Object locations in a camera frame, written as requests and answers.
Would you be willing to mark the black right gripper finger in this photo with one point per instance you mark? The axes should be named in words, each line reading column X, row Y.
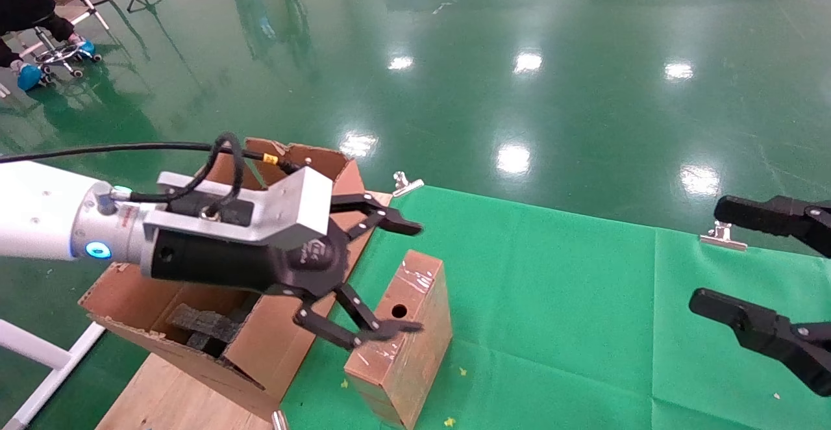
column 766, row 215
column 753, row 326

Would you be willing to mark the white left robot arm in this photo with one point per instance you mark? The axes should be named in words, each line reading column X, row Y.
column 39, row 209

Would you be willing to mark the blue shoe cover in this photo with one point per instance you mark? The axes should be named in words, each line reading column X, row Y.
column 87, row 47
column 28, row 76

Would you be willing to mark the small taped cardboard box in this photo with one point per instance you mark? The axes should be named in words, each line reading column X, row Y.
column 415, row 358

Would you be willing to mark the white metal frame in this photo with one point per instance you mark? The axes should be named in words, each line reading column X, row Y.
column 39, row 352

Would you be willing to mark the black foam block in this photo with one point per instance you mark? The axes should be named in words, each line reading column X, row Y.
column 201, row 323

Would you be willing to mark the green cloth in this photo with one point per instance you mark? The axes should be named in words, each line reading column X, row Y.
column 552, row 300

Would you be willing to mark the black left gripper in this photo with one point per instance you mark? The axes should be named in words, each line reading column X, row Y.
column 221, row 262

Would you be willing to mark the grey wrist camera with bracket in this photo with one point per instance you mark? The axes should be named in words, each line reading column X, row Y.
column 298, row 202

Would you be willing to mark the large open cardboard carton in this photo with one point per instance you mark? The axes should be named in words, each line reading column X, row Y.
column 272, row 345

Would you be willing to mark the wheeled metal stool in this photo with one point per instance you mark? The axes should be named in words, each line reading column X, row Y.
column 62, row 56

